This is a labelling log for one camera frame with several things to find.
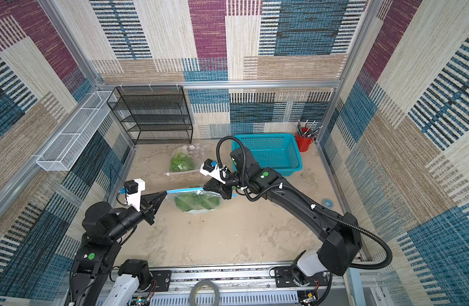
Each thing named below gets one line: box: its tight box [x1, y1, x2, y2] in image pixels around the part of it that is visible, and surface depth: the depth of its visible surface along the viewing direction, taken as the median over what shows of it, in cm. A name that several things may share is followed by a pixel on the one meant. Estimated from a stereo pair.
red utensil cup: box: [295, 127, 314, 153], surface depth 113 cm
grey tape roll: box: [189, 279, 221, 306], surface depth 72 cm
